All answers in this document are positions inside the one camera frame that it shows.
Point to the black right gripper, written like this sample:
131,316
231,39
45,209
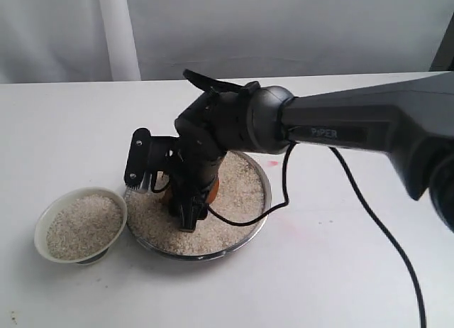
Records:
207,129

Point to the brown wooden cup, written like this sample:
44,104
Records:
209,198

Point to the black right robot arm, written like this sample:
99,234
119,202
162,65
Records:
410,122

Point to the round steel rice tray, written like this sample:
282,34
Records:
244,194

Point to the white ceramic rice bowl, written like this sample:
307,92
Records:
81,226

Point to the white curtain backdrop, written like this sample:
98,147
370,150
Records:
126,40

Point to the dark clutter beside table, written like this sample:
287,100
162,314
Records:
442,11

